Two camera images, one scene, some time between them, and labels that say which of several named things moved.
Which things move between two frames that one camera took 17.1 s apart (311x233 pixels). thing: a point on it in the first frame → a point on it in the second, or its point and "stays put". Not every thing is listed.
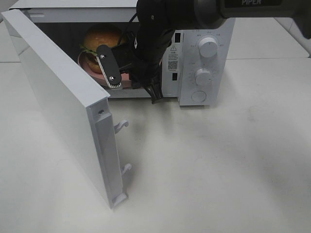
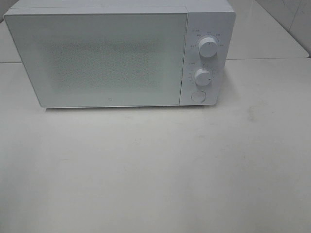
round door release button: [198, 96] stays put
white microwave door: [81, 105] → [78, 59]
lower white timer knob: [203, 77] stays put
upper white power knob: [208, 47] stays put
